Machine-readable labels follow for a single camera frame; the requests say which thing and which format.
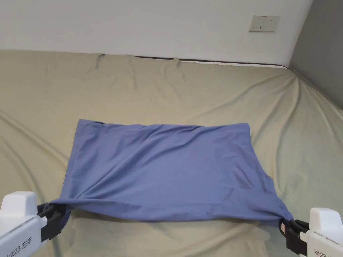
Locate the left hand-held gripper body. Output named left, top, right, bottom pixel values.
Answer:
left=0, top=191, right=67, bottom=257

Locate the bed with beige sheet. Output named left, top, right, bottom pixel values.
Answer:
left=0, top=49, right=343, bottom=257

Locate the beige wall socket plate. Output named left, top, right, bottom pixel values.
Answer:
left=249, top=15, right=281, bottom=33

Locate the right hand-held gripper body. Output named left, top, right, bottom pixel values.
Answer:
left=286, top=207, right=343, bottom=257

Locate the blue garment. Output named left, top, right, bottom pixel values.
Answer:
left=45, top=119, right=294, bottom=232

